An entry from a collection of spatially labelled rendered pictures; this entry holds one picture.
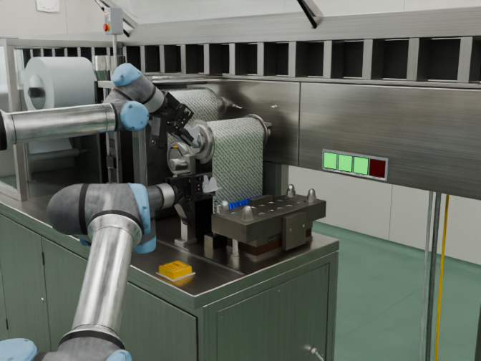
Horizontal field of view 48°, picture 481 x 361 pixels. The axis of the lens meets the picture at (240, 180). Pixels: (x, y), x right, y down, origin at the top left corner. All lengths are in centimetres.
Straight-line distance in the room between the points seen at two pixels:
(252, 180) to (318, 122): 30
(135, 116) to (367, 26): 77
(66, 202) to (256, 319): 74
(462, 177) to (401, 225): 290
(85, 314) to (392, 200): 367
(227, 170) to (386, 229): 291
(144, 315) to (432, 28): 121
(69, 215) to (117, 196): 11
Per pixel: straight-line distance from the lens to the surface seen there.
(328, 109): 182
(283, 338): 183
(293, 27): 192
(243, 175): 185
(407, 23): 167
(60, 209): 123
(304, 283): 182
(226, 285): 154
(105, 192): 121
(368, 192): 459
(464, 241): 429
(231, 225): 167
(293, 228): 177
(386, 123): 170
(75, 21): 776
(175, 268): 158
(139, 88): 156
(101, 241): 113
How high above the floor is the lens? 152
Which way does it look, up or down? 13 degrees down
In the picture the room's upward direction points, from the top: straight up
